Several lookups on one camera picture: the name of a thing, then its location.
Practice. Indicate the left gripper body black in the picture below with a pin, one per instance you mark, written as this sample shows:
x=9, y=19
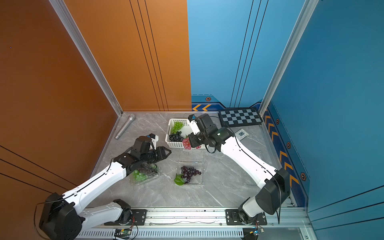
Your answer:
x=150, y=158

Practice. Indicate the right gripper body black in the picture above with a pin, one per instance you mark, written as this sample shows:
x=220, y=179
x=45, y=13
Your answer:
x=200, y=138

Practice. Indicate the clear clamshell container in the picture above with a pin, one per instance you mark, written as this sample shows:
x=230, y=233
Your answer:
x=192, y=159
x=152, y=170

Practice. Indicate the red grape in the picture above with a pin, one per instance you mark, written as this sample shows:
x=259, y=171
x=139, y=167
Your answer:
x=187, y=145

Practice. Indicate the green grape leaf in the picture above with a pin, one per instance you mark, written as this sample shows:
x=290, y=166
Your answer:
x=179, y=180

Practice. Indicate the dark purple grape bunch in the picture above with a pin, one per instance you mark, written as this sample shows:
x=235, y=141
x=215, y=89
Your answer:
x=189, y=173

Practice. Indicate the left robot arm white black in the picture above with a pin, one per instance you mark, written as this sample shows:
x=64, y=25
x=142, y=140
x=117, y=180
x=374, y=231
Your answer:
x=65, y=216

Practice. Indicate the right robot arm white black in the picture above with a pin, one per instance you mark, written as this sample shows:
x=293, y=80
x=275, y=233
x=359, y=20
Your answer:
x=274, y=184

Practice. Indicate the white perforated plastic basket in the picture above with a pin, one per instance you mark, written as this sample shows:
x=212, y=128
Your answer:
x=186, y=131

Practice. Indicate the small black grape bunch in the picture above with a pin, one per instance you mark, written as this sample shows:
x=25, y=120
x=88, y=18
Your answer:
x=176, y=137

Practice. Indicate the black grey chessboard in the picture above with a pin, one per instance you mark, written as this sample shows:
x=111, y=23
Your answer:
x=240, y=117

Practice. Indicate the small green grape bunch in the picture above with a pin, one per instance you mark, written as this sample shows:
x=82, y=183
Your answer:
x=177, y=127

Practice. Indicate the silver microphone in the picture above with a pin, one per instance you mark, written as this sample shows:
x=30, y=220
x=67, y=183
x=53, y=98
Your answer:
x=125, y=126

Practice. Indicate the left green circuit board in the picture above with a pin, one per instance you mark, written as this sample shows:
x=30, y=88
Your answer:
x=122, y=234

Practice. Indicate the green circuit board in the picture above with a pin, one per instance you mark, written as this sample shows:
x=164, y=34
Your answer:
x=257, y=231
x=122, y=234

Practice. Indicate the right green circuit board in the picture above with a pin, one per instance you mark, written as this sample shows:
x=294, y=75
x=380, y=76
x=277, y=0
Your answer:
x=257, y=231

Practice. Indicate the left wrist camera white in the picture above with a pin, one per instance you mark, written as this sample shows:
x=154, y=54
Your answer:
x=154, y=139

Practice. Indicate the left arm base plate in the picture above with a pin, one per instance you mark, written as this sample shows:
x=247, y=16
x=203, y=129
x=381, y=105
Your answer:
x=133, y=217

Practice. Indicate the aluminium rail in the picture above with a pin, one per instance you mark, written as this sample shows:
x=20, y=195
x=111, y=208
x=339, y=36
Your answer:
x=192, y=218

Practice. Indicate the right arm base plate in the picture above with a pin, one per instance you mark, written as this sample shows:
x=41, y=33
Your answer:
x=234, y=217

